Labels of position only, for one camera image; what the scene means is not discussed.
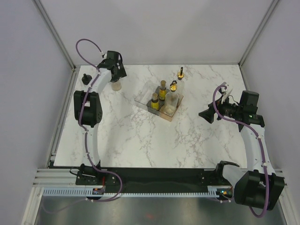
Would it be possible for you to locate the tall clear bottle gold pourer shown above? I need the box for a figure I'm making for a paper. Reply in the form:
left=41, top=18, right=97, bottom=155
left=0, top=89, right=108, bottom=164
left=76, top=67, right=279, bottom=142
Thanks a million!
left=165, top=80, right=179, bottom=115

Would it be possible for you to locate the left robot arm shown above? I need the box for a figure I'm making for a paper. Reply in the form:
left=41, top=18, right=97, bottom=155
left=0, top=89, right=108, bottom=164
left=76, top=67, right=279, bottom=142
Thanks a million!
left=73, top=51, right=127, bottom=185

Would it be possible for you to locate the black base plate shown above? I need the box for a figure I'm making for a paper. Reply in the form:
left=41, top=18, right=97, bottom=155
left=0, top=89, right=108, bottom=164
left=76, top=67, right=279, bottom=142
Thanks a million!
left=75, top=166, right=230, bottom=193

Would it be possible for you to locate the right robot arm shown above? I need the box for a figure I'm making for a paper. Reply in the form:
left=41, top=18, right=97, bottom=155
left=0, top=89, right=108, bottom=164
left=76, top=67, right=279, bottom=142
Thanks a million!
left=198, top=88, right=285, bottom=210

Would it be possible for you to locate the small yellow label bottle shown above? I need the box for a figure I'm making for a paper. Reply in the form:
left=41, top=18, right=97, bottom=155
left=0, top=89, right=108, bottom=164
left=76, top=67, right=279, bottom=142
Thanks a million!
left=151, top=93, right=159, bottom=111
left=159, top=80, right=166, bottom=101

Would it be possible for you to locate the tall bottle gold pourer brown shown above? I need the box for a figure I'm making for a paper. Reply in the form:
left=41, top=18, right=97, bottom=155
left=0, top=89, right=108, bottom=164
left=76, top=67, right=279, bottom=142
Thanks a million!
left=174, top=66, right=186, bottom=104

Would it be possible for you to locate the left aluminium frame post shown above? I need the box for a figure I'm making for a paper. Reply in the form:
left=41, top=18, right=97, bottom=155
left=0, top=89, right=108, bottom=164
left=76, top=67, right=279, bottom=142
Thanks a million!
left=32, top=0, right=76, bottom=72

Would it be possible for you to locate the clear plastic bin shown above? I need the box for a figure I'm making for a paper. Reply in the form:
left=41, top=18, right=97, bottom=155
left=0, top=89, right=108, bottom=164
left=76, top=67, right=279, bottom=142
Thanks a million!
left=134, top=82, right=157, bottom=111

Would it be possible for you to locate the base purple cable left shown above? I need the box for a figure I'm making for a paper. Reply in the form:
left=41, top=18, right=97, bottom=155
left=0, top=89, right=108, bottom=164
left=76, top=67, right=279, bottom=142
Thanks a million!
left=77, top=170, right=124, bottom=203

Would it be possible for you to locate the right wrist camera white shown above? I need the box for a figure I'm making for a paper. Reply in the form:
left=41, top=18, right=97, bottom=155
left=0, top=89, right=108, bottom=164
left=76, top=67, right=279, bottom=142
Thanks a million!
left=219, top=82, right=233, bottom=104

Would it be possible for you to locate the aluminium rail left side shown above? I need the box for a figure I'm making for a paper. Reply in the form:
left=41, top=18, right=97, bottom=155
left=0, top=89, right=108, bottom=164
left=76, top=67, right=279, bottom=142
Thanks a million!
left=45, top=67, right=79, bottom=168

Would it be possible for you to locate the aluminium frame post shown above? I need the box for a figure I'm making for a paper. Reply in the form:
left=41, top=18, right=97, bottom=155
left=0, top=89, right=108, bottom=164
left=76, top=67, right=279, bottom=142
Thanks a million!
left=32, top=0, right=76, bottom=72
left=238, top=0, right=281, bottom=68

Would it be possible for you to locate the white slotted cable duct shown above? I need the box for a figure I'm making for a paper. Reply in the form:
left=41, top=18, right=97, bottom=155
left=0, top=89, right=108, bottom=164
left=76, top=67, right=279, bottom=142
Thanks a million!
left=42, top=186, right=230, bottom=198

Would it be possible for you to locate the smoky grey plastic bin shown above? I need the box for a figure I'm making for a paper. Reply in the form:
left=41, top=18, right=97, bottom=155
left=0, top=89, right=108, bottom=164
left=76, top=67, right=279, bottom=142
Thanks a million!
left=146, top=86, right=170, bottom=116

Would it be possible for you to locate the right aluminium frame post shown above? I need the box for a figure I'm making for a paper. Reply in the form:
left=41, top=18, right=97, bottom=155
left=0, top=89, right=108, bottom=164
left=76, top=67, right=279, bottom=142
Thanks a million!
left=238, top=0, right=281, bottom=68

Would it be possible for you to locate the aluminium front rail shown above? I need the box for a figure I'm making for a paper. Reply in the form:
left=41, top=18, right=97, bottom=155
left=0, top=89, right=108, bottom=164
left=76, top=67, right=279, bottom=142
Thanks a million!
left=32, top=167, right=289, bottom=188

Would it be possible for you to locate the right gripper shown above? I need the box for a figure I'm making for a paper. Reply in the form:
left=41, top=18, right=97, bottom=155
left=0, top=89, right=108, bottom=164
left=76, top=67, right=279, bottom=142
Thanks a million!
left=199, top=94, right=243, bottom=124

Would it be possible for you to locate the shaker jar black cap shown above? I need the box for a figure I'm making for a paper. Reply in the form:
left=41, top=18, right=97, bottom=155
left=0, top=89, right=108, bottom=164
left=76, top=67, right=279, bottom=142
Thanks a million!
left=82, top=73, right=92, bottom=85
left=111, top=80, right=122, bottom=91

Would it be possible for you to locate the aluminium rail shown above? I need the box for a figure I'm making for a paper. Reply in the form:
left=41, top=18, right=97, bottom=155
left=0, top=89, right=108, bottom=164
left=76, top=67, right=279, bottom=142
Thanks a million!
left=45, top=67, right=79, bottom=168
left=32, top=167, right=289, bottom=188

